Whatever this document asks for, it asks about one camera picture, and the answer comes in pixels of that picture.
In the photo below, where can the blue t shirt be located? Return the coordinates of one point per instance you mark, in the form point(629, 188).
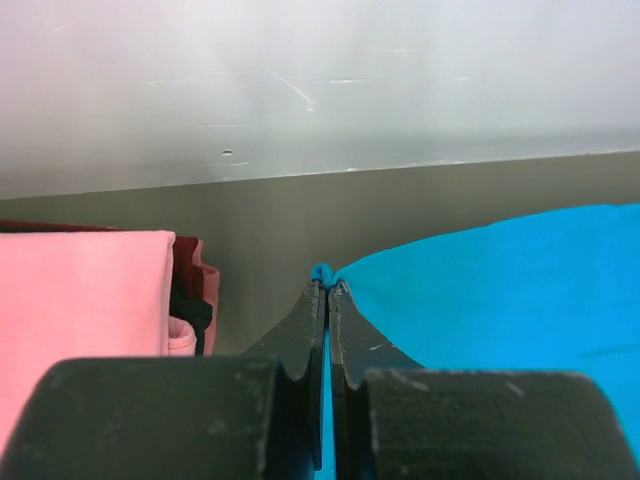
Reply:
point(555, 290)

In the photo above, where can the pink folded t shirt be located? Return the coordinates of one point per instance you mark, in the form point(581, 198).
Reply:
point(83, 294)

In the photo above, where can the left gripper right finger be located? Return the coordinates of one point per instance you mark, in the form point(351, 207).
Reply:
point(395, 419)

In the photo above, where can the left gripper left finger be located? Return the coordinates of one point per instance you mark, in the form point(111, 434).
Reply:
point(256, 415)

